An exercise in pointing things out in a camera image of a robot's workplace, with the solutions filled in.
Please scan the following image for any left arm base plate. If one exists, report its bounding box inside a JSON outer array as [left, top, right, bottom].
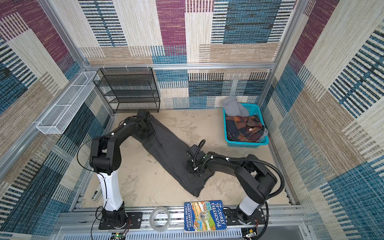
[[98, 211, 143, 230]]

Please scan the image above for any black wire shelf rack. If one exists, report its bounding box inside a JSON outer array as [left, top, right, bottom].
[[93, 67, 161, 114]]

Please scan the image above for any treehouse paperback book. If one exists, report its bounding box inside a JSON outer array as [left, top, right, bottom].
[[184, 200, 228, 233]]

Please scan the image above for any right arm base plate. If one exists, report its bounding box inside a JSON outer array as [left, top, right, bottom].
[[224, 207, 266, 226]]

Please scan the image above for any clear tape roll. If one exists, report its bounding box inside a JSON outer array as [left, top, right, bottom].
[[149, 207, 171, 233]]

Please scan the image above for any white wire mesh tray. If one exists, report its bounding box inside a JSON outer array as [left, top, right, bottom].
[[37, 72, 96, 135]]

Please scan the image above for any dark grey pinstripe shirt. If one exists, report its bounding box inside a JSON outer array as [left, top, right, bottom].
[[134, 115, 215, 197]]

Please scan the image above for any plaid red brown shirt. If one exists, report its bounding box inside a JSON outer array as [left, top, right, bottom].
[[225, 115, 269, 143]]

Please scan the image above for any light grey shirt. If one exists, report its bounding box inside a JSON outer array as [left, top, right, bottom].
[[222, 96, 249, 117]]

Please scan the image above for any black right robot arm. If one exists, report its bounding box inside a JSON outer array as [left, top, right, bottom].
[[187, 145, 285, 225]]

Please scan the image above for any teal plastic laundry basket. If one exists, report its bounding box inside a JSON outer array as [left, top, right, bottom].
[[223, 103, 269, 148]]

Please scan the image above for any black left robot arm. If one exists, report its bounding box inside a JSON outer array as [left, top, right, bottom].
[[90, 110, 154, 229]]

